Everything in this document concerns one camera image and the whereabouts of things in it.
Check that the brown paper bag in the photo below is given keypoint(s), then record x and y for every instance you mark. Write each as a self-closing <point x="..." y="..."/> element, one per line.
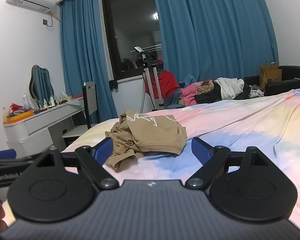
<point x="270" y="76"/>

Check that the wavy mirror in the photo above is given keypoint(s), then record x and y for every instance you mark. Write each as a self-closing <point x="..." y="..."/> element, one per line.
<point x="40" y="82"/>

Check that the dark window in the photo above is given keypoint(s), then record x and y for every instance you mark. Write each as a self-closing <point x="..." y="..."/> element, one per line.
<point x="130" y="30"/>

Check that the row of cosmetic bottles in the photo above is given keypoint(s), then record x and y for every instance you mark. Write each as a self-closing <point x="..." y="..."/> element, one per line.
<point x="52" y="102"/>

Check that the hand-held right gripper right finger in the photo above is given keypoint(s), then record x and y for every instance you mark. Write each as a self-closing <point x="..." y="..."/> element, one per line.
<point x="200" y="150"/>

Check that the grey chair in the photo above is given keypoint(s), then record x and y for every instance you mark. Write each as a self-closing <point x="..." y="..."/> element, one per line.
<point x="90" y="100"/>

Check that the wide blue curtain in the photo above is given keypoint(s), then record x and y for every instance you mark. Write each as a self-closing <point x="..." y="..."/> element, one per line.
<point x="215" y="30"/>

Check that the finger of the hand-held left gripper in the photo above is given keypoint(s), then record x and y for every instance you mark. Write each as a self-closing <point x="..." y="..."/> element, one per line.
<point x="3" y="154"/>

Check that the pink clothing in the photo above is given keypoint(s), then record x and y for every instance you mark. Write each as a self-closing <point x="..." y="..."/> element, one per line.
<point x="188" y="95"/>

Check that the red garment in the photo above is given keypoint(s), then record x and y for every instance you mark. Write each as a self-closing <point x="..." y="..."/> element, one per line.
<point x="167" y="82"/>

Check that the grey wall socket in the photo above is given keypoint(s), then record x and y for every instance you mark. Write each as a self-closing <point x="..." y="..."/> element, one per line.
<point x="45" y="21"/>

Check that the red hair accessory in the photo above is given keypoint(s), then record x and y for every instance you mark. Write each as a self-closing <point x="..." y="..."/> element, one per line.
<point x="17" y="106"/>

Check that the white dressing table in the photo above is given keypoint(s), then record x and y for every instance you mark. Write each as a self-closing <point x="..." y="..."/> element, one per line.
<point x="35" y="127"/>

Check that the black clothing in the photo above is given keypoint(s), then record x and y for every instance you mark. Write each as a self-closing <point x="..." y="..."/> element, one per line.
<point x="212" y="97"/>

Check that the red cloth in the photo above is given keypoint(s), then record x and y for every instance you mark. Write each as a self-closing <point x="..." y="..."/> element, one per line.
<point x="78" y="96"/>

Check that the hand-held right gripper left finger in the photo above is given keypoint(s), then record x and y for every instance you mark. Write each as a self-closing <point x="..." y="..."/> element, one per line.
<point x="105" y="148"/>

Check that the tan t-shirt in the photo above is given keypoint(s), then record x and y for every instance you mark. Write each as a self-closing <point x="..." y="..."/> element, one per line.
<point x="152" y="135"/>

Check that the brown crumpled garment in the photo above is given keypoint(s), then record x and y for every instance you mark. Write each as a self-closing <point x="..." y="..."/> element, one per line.
<point x="205" y="87"/>

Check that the black armchair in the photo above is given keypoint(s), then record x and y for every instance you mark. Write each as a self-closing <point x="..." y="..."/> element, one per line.
<point x="290" y="75"/>

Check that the black bracket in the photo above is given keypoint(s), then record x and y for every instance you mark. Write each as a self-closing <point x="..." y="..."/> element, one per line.
<point x="113" y="84"/>

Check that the garment steamer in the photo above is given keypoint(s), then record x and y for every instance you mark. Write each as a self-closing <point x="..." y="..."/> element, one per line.
<point x="150" y="80"/>

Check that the blue clothing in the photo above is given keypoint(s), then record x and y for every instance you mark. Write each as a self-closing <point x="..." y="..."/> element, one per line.
<point x="176" y="98"/>

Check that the orange tray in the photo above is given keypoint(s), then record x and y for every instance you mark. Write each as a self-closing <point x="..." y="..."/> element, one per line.
<point x="20" y="117"/>

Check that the white spray bottle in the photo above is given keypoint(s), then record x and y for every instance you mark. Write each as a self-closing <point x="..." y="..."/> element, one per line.
<point x="25" y="101"/>

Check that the pastel bedsheet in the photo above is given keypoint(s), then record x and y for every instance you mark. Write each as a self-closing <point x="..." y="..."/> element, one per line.
<point x="240" y="130"/>

